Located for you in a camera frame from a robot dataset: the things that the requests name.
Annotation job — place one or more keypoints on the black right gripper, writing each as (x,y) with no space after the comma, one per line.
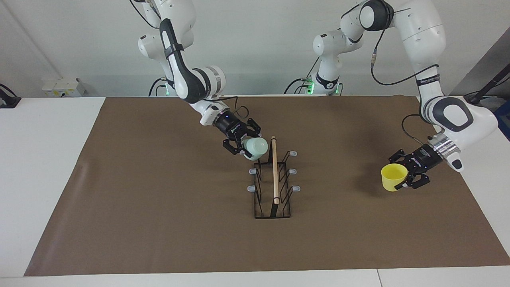
(231,126)

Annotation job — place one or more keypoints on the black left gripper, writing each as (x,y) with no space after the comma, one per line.
(427,158)

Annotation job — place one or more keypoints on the pale green plastic cup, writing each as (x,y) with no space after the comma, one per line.
(257,148)

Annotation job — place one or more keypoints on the yellow plastic cup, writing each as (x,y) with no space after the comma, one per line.
(392,179)

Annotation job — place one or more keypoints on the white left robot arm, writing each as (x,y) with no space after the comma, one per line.
(422,36)

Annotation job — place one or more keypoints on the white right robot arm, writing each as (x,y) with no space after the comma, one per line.
(187,79)

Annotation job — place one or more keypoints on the black stand pole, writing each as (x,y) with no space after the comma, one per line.
(476,97)

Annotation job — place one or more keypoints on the blue crate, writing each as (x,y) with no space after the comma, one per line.
(503,117)

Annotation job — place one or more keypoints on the brown table mat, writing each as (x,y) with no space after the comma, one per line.
(159,231)

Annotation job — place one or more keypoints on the black table clamp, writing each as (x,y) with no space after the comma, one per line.
(10,101)

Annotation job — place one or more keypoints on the white wall power box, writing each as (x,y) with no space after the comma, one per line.
(63,87)

